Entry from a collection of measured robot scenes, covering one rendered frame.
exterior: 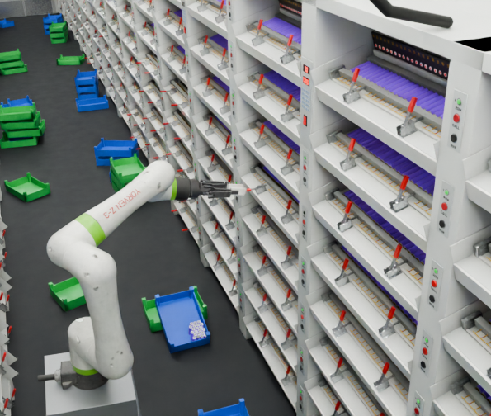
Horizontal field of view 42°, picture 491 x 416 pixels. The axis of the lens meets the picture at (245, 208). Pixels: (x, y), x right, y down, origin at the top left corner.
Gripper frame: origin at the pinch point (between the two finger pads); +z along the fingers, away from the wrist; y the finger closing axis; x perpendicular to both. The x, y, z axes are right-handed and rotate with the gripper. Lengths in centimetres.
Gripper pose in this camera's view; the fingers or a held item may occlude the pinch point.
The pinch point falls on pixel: (236, 189)
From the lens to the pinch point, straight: 254.1
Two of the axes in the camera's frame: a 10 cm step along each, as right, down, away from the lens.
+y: 3.3, 4.5, -8.3
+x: 1.7, -8.9, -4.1
